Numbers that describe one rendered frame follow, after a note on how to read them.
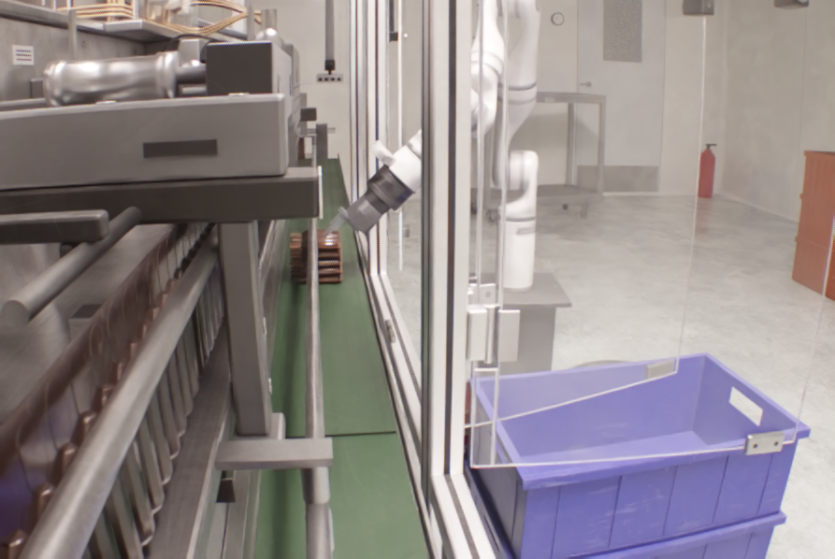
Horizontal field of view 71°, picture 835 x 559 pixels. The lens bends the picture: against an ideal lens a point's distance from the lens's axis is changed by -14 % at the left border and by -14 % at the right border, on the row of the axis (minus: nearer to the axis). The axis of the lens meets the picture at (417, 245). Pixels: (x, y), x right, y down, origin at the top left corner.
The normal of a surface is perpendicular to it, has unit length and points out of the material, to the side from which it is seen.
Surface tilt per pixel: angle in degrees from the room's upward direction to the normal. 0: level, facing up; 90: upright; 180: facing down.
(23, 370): 0
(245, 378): 90
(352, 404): 2
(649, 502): 90
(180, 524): 0
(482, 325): 90
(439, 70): 90
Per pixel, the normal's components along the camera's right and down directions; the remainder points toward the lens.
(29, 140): 0.15, 0.25
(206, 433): 0.00, -0.97
